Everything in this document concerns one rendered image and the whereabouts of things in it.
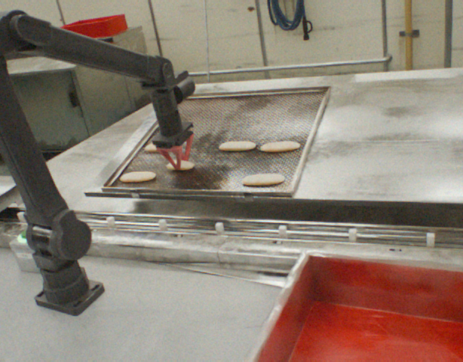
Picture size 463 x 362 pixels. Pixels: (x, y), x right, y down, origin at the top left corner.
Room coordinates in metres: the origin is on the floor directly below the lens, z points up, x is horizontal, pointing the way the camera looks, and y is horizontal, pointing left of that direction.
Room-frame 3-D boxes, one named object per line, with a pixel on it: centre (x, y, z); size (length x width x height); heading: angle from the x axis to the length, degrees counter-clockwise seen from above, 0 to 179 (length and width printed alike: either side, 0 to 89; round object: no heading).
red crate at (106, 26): (4.73, 0.97, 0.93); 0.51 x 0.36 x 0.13; 69
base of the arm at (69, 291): (0.83, 0.36, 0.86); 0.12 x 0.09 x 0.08; 57
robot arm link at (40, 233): (0.85, 0.35, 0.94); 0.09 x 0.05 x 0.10; 145
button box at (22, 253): (0.98, 0.46, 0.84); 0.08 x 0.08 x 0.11; 65
